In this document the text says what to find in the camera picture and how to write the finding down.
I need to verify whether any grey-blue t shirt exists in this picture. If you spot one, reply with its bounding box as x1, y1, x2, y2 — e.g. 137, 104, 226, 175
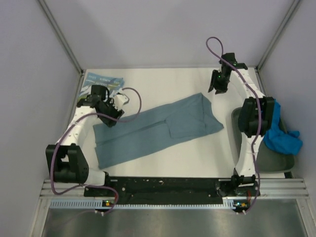
93, 93, 224, 169

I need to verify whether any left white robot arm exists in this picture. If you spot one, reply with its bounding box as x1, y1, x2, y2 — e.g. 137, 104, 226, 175
45, 85, 129, 196

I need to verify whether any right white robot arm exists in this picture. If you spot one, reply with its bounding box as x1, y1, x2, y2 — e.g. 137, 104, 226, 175
208, 53, 275, 197

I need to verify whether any folded printed blue t shirt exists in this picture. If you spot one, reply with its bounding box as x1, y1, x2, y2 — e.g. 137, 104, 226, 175
78, 72, 125, 100

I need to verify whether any bright blue t shirt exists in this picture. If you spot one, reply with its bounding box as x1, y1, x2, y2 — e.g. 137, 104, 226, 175
263, 99, 303, 156

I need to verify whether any grey plastic bin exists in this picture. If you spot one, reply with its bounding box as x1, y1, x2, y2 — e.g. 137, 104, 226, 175
231, 107, 295, 173

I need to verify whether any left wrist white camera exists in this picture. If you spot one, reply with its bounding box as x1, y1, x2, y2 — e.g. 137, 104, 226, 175
113, 93, 129, 110

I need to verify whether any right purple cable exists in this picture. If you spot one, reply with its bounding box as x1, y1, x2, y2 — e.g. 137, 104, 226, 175
206, 37, 262, 215

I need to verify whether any purple cable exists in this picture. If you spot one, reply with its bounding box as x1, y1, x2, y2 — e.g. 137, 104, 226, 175
206, 37, 262, 215
50, 87, 143, 215

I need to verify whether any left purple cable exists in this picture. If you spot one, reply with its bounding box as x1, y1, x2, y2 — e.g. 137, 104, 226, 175
50, 87, 143, 215

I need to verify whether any right aluminium frame post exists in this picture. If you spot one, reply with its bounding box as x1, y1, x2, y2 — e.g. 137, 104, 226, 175
255, 0, 302, 72

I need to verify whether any aluminium frame post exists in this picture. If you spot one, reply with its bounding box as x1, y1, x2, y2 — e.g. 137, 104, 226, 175
36, 0, 83, 75
255, 0, 302, 72

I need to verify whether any left aluminium frame post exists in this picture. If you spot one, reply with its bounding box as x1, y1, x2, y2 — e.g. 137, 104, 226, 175
36, 0, 83, 75

